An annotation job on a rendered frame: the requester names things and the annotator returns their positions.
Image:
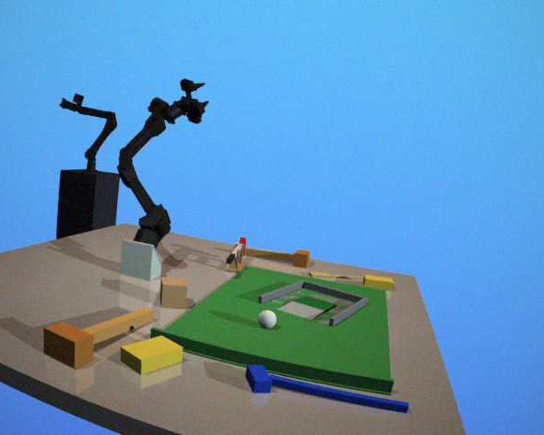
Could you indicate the white golf ball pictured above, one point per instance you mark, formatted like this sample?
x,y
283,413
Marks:
x,y
267,319

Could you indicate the blue putter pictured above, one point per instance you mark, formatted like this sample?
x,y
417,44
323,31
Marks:
x,y
261,382

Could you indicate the green flat mat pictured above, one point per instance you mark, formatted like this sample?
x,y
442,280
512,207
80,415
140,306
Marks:
x,y
228,317

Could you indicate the yellow rectangular block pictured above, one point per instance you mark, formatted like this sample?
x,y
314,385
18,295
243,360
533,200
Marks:
x,y
378,282
152,354

